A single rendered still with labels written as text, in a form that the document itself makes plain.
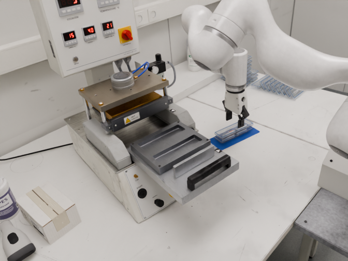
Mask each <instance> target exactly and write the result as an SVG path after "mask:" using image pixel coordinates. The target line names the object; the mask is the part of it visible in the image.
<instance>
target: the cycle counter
mask: <svg viewBox="0 0 348 261"><path fill-rule="evenodd" d="M60 1H61V5H62V7H64V6H69V5H73V4H78V0H60Z"/></svg>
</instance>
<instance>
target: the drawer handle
mask: <svg viewBox="0 0 348 261"><path fill-rule="evenodd" d="M224 166H226V167H227V168H229V167H231V159H230V156H229V155H227V154H225V155H224V156H222V157H220V158H219V159H217V160H216V161H214V162H212V163H211V164H209V165H207V166H206V167H204V168H202V169H201V170H199V171H197V172H195V173H194V174H192V175H190V176H189V177H188V178H187V188H188V189H190V190H191V191H193V190H194V189H195V184H196V183H198V182H199V181H201V180H203V179H204V178H206V177H207V176H209V175H211V174H212V173H214V172H216V171H217V170H219V169H220V168H222V167H224Z"/></svg>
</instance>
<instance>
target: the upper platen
mask: <svg viewBox="0 0 348 261"><path fill-rule="evenodd" d="M161 97H162V96H161V95H159V94H158V93H156V92H151V93H149V94H146V95H144V96H141V97H138V98H136V99H133V100H131V101H128V102H126V103H124V104H121V105H119V106H116V107H114V108H111V109H109V110H106V111H105V112H106V116H107V121H108V122H110V121H109V120H110V119H112V118H114V117H117V116H119V115H121V114H124V113H126V112H128V111H131V110H133V109H135V108H138V107H140V106H143V105H145V104H147V103H150V102H152V101H154V100H157V99H159V98H161ZM92 108H93V110H94V111H96V112H97V113H98V114H99V115H101V113H100V111H99V110H98V109H97V108H95V107H94V106H93V105H92Z"/></svg>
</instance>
